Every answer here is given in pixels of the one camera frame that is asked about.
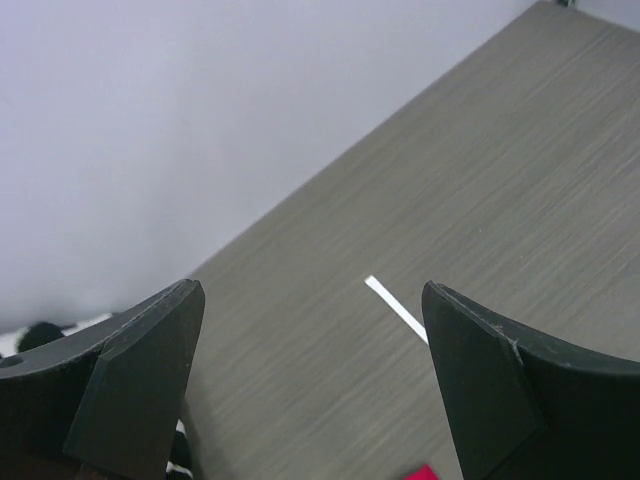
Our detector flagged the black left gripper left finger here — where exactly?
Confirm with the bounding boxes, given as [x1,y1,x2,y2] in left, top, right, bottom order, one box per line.
[1,280,204,479]

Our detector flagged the red folded cloth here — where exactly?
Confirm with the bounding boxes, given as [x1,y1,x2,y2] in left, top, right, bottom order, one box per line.
[399,464,440,480]

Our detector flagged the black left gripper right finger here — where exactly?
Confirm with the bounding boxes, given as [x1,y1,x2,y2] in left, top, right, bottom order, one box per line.
[422,281,639,479]

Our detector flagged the white wrapped straw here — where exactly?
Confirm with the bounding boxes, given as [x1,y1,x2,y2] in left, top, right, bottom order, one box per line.
[364,275,429,345]

